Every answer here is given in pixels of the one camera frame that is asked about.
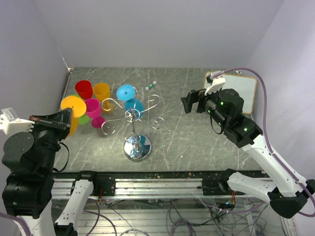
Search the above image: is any green plastic wine glass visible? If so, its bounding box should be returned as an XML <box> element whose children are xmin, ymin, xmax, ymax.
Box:
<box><xmin>61</xmin><ymin>94</ymin><xmax>90</xmax><ymax>124</ymax></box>

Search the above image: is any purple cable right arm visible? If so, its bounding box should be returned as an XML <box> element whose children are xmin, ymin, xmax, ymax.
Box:
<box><xmin>214</xmin><ymin>67</ymin><xmax>315</xmax><ymax>218</ymax></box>

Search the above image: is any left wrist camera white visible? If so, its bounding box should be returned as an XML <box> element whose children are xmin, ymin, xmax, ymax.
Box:
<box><xmin>0</xmin><ymin>108</ymin><xmax>35</xmax><ymax>137</ymax></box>

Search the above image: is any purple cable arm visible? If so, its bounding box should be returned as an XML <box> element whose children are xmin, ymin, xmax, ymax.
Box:
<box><xmin>0</xmin><ymin>211</ymin><xmax>32</xmax><ymax>236</ymax></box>
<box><xmin>214</xmin><ymin>67</ymin><xmax>315</xmax><ymax>218</ymax></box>

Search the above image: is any pink plastic wine glass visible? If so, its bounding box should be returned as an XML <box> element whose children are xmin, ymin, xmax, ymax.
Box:
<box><xmin>85</xmin><ymin>98</ymin><xmax>105</xmax><ymax>128</ymax></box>

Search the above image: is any blue plastic wine glass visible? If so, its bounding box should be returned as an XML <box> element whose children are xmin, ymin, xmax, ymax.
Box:
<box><xmin>116</xmin><ymin>85</ymin><xmax>145</xmax><ymax>113</ymax></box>

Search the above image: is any green white marker pen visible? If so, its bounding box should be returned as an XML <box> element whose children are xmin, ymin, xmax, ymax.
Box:
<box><xmin>145</xmin><ymin>81</ymin><xmax>157</xmax><ymax>91</ymax></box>

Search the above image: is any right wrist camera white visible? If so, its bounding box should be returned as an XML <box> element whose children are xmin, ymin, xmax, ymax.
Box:
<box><xmin>204</xmin><ymin>70</ymin><xmax>226</xmax><ymax>95</ymax></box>

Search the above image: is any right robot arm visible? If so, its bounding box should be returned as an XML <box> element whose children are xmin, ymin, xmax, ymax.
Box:
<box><xmin>181</xmin><ymin>89</ymin><xmax>315</xmax><ymax>219</ymax></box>

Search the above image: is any small whiteboard wooden frame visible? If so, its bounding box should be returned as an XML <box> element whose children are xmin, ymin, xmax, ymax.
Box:
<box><xmin>203</xmin><ymin>71</ymin><xmax>258</xmax><ymax>115</ymax></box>

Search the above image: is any red plastic wine glass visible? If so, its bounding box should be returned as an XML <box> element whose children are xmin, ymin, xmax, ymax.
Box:
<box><xmin>75</xmin><ymin>80</ymin><xmax>93</xmax><ymax>100</ymax></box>

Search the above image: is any aluminium mounting rail frame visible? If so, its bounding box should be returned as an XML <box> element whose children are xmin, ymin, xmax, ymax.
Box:
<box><xmin>14</xmin><ymin>172</ymin><xmax>296</xmax><ymax>236</ymax></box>

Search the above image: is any chrome wine glass rack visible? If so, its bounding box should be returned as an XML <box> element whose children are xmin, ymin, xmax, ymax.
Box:
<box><xmin>104</xmin><ymin>87</ymin><xmax>165</xmax><ymax>162</ymax></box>

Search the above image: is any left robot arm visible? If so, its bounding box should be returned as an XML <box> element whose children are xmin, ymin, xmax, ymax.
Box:
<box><xmin>0</xmin><ymin>108</ymin><xmax>100</xmax><ymax>236</ymax></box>

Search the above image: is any orange wine glass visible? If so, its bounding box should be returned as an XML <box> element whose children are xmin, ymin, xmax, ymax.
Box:
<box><xmin>93</xmin><ymin>83</ymin><xmax>114</xmax><ymax>113</ymax></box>
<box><xmin>61</xmin><ymin>96</ymin><xmax>87</xmax><ymax>137</ymax></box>

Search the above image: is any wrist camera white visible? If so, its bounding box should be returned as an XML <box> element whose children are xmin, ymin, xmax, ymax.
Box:
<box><xmin>204</xmin><ymin>70</ymin><xmax>226</xmax><ymax>95</ymax></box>
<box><xmin>0</xmin><ymin>108</ymin><xmax>35</xmax><ymax>137</ymax></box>

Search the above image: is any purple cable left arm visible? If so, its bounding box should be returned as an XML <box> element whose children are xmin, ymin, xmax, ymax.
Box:
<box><xmin>0</xmin><ymin>211</ymin><xmax>32</xmax><ymax>236</ymax></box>

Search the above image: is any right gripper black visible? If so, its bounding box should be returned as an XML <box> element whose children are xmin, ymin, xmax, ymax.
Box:
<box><xmin>181</xmin><ymin>84</ymin><xmax>228</xmax><ymax>128</ymax></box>

